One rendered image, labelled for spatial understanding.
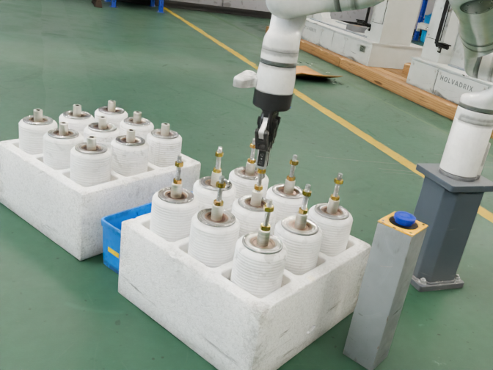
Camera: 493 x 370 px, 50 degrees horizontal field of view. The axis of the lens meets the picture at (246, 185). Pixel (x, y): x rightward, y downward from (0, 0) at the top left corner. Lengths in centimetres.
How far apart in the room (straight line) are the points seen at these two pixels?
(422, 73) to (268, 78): 292
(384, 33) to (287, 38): 348
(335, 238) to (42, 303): 63
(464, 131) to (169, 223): 73
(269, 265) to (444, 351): 50
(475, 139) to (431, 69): 246
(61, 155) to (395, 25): 348
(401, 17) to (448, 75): 99
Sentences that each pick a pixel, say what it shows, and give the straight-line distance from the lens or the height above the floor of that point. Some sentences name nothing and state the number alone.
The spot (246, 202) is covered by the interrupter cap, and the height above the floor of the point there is 25.
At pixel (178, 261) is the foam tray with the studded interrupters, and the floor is 17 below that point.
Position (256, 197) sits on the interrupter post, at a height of 27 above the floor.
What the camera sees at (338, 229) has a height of 23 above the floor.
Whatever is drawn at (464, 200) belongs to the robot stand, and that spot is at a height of 26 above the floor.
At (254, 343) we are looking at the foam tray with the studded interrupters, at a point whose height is 11.
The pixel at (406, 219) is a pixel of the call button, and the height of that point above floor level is 33.
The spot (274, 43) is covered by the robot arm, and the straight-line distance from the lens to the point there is 99.
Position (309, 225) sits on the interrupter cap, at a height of 25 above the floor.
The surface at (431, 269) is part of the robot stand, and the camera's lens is 146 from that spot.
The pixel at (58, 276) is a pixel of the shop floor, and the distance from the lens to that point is 130.
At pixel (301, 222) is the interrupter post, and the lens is 105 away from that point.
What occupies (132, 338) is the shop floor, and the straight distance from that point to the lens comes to 112.
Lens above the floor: 72
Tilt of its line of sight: 23 degrees down
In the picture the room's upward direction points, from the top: 9 degrees clockwise
